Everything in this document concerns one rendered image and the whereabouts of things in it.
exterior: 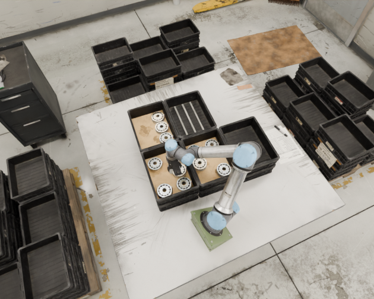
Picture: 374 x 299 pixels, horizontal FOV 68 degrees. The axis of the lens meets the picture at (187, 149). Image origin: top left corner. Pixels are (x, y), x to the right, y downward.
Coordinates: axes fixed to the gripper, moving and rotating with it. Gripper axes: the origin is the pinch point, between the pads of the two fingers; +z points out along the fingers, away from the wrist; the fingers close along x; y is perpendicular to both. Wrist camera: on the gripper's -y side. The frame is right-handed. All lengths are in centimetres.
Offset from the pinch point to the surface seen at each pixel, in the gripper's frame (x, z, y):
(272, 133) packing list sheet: -89, 15, 11
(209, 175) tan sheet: -22.3, 2.0, -10.3
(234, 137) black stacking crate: -53, 2, 12
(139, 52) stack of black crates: -20, 47, 188
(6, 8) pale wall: 120, 37, 328
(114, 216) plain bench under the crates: 50, 15, -9
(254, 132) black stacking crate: -69, 2, 11
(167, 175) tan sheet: 6.1, 2.0, 0.5
